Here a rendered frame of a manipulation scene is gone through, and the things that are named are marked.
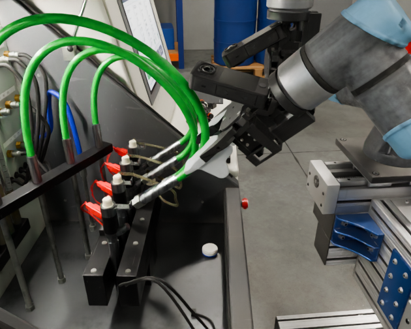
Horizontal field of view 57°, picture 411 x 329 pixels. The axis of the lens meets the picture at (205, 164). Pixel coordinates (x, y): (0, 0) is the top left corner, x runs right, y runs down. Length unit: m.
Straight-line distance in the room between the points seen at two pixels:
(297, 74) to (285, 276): 1.73
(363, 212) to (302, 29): 0.57
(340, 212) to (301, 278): 1.14
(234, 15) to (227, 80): 4.80
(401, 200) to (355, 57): 0.67
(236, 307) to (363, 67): 0.45
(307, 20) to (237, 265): 0.47
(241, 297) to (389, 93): 0.44
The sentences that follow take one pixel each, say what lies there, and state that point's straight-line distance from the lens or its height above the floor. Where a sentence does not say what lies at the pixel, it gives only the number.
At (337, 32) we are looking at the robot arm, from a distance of 0.49.
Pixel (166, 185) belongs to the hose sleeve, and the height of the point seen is 1.15.
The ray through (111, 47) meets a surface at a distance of 0.67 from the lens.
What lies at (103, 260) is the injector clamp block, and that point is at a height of 0.98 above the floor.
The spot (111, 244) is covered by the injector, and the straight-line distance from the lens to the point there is 0.75.
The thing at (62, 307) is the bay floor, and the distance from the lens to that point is 0.93.
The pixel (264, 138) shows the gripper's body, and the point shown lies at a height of 1.27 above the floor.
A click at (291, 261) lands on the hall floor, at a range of 2.25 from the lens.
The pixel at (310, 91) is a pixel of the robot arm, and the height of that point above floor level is 1.35.
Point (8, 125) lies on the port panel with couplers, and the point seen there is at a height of 1.16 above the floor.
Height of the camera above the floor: 1.49
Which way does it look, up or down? 29 degrees down
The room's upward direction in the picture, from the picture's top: straight up
